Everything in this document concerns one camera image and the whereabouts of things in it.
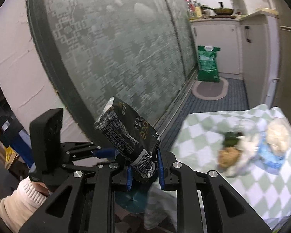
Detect oval grey floor mat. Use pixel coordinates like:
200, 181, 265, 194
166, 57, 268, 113
191, 78, 229, 101

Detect green rice bag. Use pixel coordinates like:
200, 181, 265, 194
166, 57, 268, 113
197, 46, 220, 83

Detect brown ginger root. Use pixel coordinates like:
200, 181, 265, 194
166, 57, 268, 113
218, 147, 241, 169

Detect frosted glass sliding door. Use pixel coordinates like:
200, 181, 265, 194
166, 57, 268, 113
26, 0, 197, 143

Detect blue tissue pack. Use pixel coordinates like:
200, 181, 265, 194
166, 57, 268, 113
258, 132, 285, 169

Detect bottles on counter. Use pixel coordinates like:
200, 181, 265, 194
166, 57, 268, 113
186, 0, 202, 20

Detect blue trash bin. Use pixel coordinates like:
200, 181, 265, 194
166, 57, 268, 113
115, 191, 148, 214

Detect blue striped floor carpet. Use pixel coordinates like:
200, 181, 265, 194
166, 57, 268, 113
161, 78, 249, 150

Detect green white checkered tablecloth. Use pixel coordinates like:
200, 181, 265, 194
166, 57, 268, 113
144, 103, 291, 231

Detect white tissue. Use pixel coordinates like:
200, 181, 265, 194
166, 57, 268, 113
266, 118, 291, 157

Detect cream sweater left forearm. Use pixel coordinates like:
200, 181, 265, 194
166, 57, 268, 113
0, 178, 50, 232

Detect black snack wrapper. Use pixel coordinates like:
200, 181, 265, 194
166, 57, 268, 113
94, 97, 161, 181

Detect frying pan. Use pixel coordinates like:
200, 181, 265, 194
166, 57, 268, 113
201, 2, 234, 16

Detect beige refrigerator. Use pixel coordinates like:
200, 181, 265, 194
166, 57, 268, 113
272, 0, 291, 132

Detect white kitchen cabinet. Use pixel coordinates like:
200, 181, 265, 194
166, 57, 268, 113
190, 8, 280, 108

